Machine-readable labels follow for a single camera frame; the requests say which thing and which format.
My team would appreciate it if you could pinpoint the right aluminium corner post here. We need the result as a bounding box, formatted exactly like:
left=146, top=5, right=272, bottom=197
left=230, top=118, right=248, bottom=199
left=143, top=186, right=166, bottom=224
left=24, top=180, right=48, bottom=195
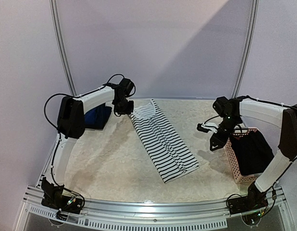
left=231, top=0, right=259, bottom=98

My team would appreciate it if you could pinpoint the black garment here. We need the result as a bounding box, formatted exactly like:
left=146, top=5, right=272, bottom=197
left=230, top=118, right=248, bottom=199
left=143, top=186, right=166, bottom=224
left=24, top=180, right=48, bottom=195
left=229, top=130, right=274, bottom=176

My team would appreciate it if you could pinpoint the folded blue garment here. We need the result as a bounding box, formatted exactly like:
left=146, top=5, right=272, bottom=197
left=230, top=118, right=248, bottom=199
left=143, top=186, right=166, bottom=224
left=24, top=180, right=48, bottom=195
left=85, top=104, right=112, bottom=130

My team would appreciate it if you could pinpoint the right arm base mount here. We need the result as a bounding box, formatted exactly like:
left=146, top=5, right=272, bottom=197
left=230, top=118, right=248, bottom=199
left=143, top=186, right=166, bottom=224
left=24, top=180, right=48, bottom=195
left=225, top=183, right=277, bottom=217

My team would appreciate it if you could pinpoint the aluminium corner post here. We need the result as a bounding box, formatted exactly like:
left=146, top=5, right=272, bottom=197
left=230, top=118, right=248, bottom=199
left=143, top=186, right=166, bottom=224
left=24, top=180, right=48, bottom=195
left=49, top=0, right=77, bottom=95
left=231, top=0, right=259, bottom=98

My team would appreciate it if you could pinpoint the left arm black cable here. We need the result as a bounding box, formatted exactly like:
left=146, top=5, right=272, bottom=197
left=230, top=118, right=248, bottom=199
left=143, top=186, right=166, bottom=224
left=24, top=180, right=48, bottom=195
left=44, top=74, right=137, bottom=186

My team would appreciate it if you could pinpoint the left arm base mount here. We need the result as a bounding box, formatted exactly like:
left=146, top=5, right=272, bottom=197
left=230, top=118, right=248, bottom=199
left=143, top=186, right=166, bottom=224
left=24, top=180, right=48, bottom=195
left=41, top=177, right=85, bottom=214

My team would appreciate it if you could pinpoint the aluminium front rail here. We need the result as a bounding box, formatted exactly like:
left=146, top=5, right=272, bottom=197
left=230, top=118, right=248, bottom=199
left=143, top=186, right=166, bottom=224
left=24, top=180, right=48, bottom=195
left=14, top=186, right=296, bottom=231

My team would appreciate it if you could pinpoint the pink perforated laundry basket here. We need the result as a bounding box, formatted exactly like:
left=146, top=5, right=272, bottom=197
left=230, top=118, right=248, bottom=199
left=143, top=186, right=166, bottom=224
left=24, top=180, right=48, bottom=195
left=224, top=127, right=261, bottom=184

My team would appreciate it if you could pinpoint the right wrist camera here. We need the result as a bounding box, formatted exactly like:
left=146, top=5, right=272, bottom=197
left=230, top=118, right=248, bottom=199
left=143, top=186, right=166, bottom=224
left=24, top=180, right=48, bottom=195
left=197, top=122, right=218, bottom=133

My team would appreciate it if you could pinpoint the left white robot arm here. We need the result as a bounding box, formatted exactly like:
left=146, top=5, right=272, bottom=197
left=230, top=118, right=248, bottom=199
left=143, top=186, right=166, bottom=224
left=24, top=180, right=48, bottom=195
left=47, top=78, right=136, bottom=186

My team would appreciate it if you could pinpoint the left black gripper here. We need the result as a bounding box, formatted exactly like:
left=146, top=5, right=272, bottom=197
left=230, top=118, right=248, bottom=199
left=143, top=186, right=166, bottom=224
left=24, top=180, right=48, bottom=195
left=114, top=97, right=135, bottom=115

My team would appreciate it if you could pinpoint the black white striped tank top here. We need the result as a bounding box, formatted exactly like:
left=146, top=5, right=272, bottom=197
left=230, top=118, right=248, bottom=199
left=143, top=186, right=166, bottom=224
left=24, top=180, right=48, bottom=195
left=130, top=100, right=200, bottom=184

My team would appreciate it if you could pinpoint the left aluminium corner post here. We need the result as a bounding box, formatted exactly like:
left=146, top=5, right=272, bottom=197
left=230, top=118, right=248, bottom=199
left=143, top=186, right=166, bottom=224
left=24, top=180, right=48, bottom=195
left=49, top=0, right=77, bottom=95

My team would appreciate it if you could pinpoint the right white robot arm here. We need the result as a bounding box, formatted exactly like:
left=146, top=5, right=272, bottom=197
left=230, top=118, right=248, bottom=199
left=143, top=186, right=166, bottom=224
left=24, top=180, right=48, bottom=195
left=210, top=95, right=297, bottom=210

